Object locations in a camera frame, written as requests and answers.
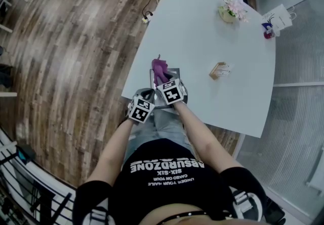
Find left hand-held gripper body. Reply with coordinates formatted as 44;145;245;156
126;87;156;125

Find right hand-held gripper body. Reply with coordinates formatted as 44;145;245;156
155;79;189;111

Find purple cleaning cloth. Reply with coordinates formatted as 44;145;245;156
151;54;176;87

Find grey picture frame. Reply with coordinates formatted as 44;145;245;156
149;67;181;110

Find person's left forearm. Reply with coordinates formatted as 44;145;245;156
86;119;135;184

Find person's right forearm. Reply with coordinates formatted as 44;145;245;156
174;102;244;176

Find person's light blue jeans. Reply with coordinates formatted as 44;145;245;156
123;107;197;161

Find white table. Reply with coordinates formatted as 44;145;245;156
120;0;277;139

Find wooden card holder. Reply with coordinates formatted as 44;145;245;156
209;61;232;81

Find person's black printed shirt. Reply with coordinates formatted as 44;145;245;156
72;139;268;225

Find pink flowers in pot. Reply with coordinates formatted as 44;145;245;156
218;0;250;24

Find black studded belt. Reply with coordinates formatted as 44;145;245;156
156;210;233;225

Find black teal device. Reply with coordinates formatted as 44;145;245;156
16;144;36;166

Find white paper bag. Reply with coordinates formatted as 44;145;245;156
261;4;297;31

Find black rolling case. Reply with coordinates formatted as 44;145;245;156
264;198;287;225

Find black wire rack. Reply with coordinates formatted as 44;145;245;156
0;127;76;225

